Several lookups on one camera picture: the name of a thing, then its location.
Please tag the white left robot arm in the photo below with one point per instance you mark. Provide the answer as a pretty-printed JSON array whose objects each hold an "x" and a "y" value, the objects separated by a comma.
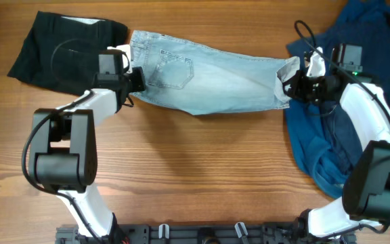
[{"x": 60, "y": 155}]

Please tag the light blue denim shorts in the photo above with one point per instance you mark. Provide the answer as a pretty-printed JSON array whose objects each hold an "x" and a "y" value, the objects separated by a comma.
[{"x": 200, "y": 80}]

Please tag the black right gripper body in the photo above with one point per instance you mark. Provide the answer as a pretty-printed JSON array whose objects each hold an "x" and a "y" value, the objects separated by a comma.
[{"x": 311, "y": 89}]

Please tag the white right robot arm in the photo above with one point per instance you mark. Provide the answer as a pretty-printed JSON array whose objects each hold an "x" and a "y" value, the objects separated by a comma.
[{"x": 365, "y": 199}]

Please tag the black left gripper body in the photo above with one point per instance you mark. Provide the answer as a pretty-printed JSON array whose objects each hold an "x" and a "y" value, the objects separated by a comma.
[{"x": 134, "y": 80}]

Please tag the folded black garment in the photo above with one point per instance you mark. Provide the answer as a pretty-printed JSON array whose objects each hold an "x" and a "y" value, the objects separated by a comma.
[{"x": 60, "y": 53}]

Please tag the dark blue garment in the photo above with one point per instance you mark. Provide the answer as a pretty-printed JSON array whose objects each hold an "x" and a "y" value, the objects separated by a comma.
[{"x": 324, "y": 142}]

